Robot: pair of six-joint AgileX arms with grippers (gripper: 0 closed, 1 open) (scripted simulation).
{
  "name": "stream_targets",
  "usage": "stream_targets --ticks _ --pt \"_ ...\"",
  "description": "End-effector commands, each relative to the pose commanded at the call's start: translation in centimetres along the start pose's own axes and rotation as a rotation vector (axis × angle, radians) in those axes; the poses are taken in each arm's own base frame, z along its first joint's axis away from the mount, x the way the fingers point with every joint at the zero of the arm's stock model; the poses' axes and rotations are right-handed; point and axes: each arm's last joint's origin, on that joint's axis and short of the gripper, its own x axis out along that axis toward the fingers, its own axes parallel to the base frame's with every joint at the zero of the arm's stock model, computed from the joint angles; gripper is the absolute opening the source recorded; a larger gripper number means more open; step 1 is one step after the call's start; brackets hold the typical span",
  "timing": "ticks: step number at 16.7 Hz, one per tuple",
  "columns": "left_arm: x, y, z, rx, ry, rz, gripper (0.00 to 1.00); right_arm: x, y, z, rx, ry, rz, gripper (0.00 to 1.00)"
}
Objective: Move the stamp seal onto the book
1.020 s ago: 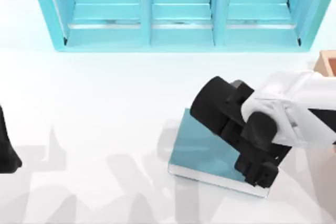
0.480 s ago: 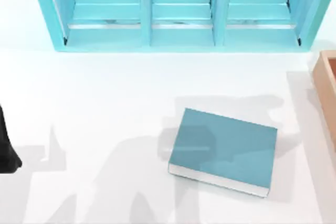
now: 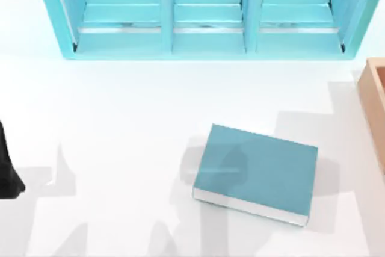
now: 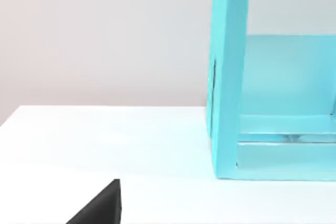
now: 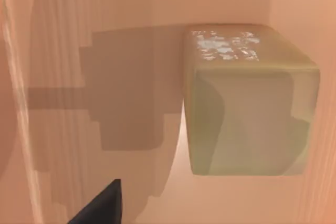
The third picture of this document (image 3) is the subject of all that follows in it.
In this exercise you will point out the light blue rack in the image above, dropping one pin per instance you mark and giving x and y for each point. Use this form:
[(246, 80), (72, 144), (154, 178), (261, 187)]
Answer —
[(207, 43)]

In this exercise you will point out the teal blue book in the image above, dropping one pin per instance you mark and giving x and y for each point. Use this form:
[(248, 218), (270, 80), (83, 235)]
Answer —
[(255, 172)]

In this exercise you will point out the salmon-coloured box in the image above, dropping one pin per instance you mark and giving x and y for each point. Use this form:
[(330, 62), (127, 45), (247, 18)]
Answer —
[(373, 100)]

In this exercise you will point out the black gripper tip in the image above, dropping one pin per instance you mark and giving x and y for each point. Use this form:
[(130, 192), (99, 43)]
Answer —
[(7, 178)]

